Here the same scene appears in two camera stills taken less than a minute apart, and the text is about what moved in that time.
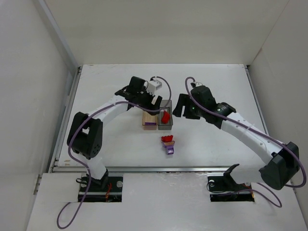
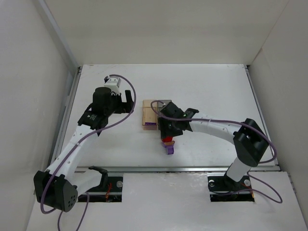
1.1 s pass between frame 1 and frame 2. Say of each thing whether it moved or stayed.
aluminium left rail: stayed
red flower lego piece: stayed
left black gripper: moved
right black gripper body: moved
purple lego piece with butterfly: stayed
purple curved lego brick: stayed
